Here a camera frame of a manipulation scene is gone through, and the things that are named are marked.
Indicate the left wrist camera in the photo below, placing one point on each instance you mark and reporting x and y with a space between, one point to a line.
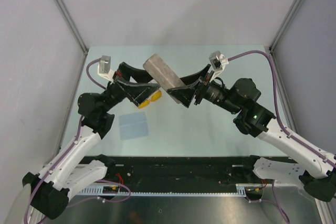
104 64

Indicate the grey glasses case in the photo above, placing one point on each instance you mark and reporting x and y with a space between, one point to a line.
162 73

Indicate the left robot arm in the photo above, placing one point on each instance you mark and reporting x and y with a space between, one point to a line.
54 186

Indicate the blue cleaning cloth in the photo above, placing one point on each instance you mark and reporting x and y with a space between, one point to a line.
133 125

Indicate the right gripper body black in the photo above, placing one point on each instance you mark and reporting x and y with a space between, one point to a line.
210 90

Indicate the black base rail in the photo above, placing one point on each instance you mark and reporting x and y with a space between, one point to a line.
181 175

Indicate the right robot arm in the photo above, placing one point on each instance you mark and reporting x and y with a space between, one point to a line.
313 169

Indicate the orange sunglasses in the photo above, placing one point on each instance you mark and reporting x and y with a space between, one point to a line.
152 98

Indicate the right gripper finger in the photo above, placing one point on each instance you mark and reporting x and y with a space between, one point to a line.
187 80
184 94

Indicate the aluminium frame post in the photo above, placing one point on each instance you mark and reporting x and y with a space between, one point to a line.
71 25
288 19

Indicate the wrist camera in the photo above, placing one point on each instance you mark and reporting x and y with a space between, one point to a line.
104 64
218 62

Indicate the left aluminium frame post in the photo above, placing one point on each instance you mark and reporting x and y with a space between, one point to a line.
71 25

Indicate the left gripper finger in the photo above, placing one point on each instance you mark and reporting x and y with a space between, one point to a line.
137 93
138 75

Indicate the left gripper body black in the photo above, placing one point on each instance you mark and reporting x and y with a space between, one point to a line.
114 94

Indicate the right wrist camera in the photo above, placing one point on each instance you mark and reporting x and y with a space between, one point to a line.
218 62

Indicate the right aluminium frame post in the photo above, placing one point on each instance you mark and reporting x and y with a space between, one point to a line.
288 19

